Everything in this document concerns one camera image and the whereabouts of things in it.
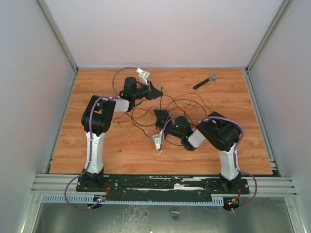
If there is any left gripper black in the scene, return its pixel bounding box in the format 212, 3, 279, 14
133, 81, 164, 101

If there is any black zip tie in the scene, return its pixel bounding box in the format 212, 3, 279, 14
159, 87, 163, 110

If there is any black wire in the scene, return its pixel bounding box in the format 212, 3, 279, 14
114, 94, 212, 128
130, 104, 195, 147

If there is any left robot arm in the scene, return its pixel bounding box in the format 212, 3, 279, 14
77, 77, 163, 192

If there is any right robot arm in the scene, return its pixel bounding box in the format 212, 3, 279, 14
152, 110, 243, 193

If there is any black adjustable wrench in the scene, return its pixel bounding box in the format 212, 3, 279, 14
193, 73, 217, 90

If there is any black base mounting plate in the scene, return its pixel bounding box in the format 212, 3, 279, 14
76, 175, 250, 202

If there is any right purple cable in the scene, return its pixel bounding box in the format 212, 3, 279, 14
161, 116, 258, 214

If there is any purple cable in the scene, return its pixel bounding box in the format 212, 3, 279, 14
161, 116, 258, 214
64, 67, 141, 211

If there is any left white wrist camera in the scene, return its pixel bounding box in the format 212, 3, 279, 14
136, 68, 150, 85

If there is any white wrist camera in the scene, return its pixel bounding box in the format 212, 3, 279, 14
136, 68, 150, 85
152, 130, 164, 151

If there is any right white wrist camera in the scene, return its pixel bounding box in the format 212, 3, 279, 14
152, 130, 164, 151

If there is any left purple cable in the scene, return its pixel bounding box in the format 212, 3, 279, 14
64, 67, 141, 211

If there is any aluminium front rail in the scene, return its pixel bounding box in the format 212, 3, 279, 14
31, 174, 297, 197

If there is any grey slotted cable duct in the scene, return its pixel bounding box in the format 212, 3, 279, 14
40, 193, 224, 206

